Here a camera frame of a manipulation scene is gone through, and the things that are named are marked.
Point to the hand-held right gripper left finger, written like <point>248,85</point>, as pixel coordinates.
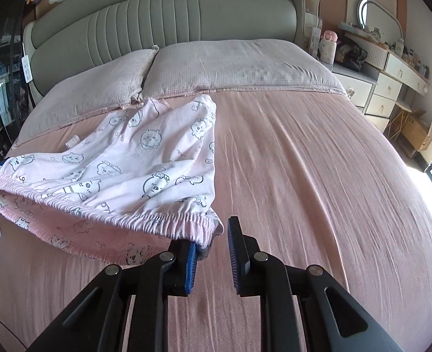
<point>190,267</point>

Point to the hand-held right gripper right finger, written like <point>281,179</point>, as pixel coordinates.
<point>234,264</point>

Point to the pink bear print pajama pants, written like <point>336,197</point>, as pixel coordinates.
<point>128,161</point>

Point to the dark glass door wardrobe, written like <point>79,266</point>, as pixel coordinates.
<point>0,80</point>

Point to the bed with pink sheet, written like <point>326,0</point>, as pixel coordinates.
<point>311,190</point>

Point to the pinkish grey waffle pillow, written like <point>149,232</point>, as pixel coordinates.
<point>91,91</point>
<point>238,66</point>

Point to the white nightstand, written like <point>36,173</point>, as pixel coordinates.
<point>355,84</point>

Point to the white stool with gold legs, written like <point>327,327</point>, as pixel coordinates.
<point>399,112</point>

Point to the cardboard box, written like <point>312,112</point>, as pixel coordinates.
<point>417,128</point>

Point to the grey padded headboard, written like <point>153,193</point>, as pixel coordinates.
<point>164,18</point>

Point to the white bottle with pink cap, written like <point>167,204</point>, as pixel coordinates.
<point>327,47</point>

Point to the white power strip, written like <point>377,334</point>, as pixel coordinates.
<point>314,38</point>

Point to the black bag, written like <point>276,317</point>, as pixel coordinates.
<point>351,55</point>

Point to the white vanity desk with drawers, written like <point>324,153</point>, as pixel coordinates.
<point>403,73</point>

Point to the group of cosmetic bottles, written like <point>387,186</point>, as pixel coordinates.
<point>414,60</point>

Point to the rounded vanity mirror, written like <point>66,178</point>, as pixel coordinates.
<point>381,14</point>

